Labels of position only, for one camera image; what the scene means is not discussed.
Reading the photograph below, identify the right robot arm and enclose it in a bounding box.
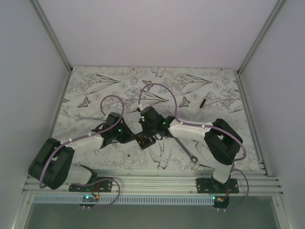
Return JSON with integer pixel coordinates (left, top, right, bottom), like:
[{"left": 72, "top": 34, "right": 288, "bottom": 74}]
[{"left": 138, "top": 104, "right": 246, "bottom": 193}]

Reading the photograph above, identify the floral patterned mat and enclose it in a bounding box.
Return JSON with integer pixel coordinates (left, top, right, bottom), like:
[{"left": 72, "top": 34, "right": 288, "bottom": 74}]
[{"left": 52, "top": 67, "right": 262, "bottom": 170}]

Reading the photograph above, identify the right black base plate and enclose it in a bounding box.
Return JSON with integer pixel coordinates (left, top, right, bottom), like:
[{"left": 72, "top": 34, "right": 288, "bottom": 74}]
[{"left": 195, "top": 178, "right": 239, "bottom": 194}]

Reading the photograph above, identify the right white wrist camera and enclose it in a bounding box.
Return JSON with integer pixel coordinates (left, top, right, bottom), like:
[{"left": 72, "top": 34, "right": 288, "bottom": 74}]
[{"left": 136, "top": 104, "right": 147, "bottom": 112}]

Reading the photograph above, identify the silver ratchet wrench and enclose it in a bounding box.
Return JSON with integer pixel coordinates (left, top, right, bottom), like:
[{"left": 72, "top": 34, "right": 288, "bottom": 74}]
[{"left": 174, "top": 138, "right": 198, "bottom": 163}]

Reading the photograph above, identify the aluminium rail frame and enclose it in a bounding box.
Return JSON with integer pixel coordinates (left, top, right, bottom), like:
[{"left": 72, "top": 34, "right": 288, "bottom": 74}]
[{"left": 22, "top": 173, "right": 284, "bottom": 196}]

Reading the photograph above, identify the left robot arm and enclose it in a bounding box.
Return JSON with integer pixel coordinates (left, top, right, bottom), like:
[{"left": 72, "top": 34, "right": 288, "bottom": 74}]
[{"left": 28, "top": 113, "right": 135, "bottom": 192}]

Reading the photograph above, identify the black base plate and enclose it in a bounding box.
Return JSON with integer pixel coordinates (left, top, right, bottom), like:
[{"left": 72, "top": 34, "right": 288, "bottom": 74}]
[
  {"left": 195, "top": 178, "right": 239, "bottom": 194},
  {"left": 68, "top": 177, "right": 113, "bottom": 193}
]

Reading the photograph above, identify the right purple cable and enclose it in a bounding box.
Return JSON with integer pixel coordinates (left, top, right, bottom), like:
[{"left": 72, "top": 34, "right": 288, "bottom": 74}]
[{"left": 138, "top": 83, "right": 250, "bottom": 211}]

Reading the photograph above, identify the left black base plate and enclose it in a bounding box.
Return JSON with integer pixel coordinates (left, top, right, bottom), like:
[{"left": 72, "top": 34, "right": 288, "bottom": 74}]
[{"left": 68, "top": 177, "right": 113, "bottom": 193}]

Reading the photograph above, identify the grey slotted cable duct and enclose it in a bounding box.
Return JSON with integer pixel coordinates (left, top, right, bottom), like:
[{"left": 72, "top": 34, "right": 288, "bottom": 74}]
[{"left": 33, "top": 195, "right": 215, "bottom": 206}]

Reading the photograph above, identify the black fuse box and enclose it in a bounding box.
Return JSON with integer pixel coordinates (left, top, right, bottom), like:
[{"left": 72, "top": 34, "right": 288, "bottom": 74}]
[{"left": 135, "top": 132, "right": 156, "bottom": 150}]

